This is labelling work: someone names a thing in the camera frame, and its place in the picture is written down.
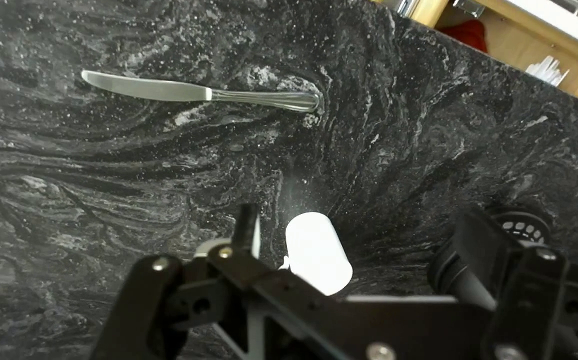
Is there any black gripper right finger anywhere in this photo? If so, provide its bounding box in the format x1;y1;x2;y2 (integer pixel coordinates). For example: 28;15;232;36
431;208;578;360

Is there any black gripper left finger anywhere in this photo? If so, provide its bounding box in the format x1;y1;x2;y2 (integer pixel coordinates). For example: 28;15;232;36
87;203;345;360

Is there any silver table knife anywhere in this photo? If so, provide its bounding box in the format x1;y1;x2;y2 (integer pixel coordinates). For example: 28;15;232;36
80;70;319;115

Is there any open upper wooden drawer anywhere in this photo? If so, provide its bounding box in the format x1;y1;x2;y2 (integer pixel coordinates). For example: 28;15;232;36
371;0;578;98

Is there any white ceramic mug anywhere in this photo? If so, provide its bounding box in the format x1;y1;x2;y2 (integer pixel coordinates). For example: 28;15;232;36
283;212;355;296

